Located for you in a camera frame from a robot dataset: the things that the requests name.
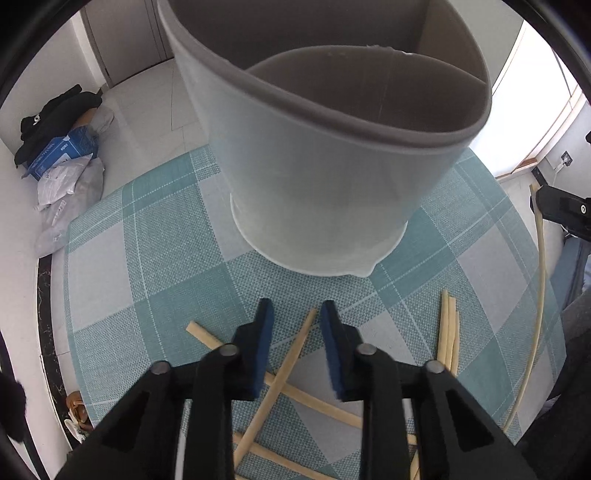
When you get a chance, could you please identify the bamboo chopstick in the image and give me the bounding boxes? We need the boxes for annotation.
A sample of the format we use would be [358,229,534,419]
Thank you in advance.
[437,289,449,366]
[502,183,547,434]
[249,443,335,480]
[450,311,461,376]
[233,308,318,467]
[185,321,366,430]
[445,296,457,370]

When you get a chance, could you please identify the teal plaid placemat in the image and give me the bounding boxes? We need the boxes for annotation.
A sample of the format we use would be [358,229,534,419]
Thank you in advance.
[64,147,569,480]

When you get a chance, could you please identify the brown shoes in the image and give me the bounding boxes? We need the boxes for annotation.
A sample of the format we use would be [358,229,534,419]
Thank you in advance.
[64,391,93,442]

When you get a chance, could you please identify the grey plastic parcel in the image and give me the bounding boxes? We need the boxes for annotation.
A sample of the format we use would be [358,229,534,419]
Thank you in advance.
[35,157,104,258]

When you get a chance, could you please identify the white utensil holder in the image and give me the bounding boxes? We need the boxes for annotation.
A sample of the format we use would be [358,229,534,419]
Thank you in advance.
[158,1,492,277]

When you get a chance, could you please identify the white plastic parcel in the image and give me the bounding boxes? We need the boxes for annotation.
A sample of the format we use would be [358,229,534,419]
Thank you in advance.
[37,154,93,211]

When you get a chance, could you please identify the blue cardboard box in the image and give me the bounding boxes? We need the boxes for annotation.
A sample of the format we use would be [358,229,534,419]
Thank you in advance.
[22,126,98,180]

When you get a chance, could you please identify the black clothes pile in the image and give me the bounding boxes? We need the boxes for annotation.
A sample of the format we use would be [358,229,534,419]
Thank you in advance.
[14,84,102,167]

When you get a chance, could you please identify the grey door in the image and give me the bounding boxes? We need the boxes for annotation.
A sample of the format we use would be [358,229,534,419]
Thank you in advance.
[80,0,173,87]

